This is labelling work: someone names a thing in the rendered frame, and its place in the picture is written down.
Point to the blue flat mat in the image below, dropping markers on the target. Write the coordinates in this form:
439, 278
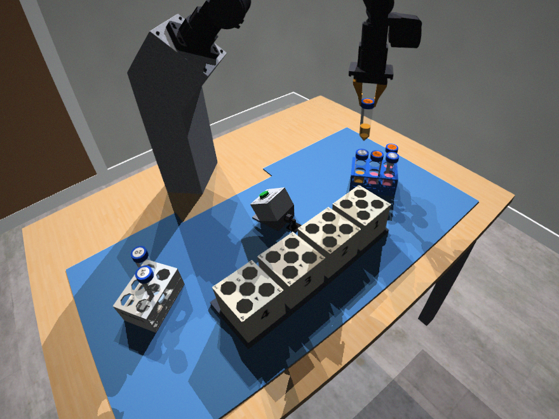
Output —
194, 366

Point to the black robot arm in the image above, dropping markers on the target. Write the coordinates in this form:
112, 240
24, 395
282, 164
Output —
197, 33

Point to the beige bucket adapter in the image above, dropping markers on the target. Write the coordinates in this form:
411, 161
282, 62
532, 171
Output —
250, 290
338, 242
366, 210
283, 263

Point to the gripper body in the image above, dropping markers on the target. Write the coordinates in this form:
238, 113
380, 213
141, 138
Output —
371, 69

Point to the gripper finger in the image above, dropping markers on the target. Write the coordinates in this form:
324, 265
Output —
358, 88
379, 90

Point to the blue tube rack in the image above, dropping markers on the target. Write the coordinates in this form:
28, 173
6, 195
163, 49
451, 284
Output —
379, 189

